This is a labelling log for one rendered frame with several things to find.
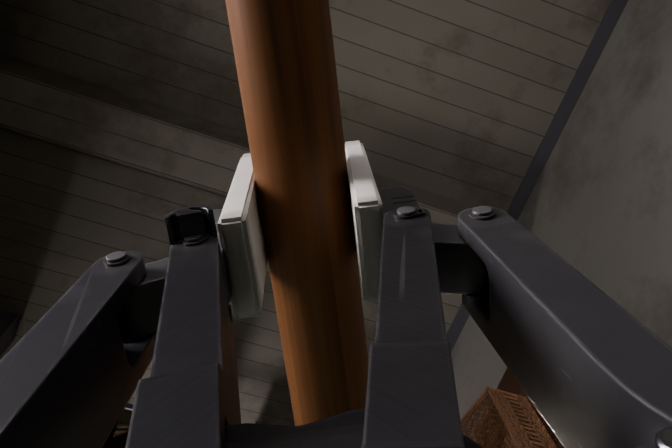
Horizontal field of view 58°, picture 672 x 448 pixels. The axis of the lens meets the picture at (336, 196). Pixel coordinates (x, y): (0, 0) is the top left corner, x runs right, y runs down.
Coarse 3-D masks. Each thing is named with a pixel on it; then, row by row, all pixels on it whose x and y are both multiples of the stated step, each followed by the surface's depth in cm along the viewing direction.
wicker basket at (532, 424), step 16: (480, 400) 205; (496, 400) 198; (464, 416) 206; (496, 416) 207; (512, 416) 192; (528, 416) 195; (464, 432) 208; (480, 432) 209; (496, 432) 210; (512, 432) 182; (528, 432) 186; (544, 432) 189
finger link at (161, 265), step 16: (224, 256) 16; (160, 272) 15; (224, 272) 16; (144, 288) 15; (160, 288) 15; (128, 304) 15; (144, 304) 15; (160, 304) 15; (128, 320) 15; (144, 320) 15; (128, 336) 15; (144, 336) 15
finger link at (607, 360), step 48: (480, 240) 14; (528, 240) 13; (528, 288) 11; (576, 288) 11; (528, 336) 12; (576, 336) 10; (624, 336) 10; (528, 384) 12; (576, 384) 10; (624, 384) 9; (576, 432) 10; (624, 432) 9
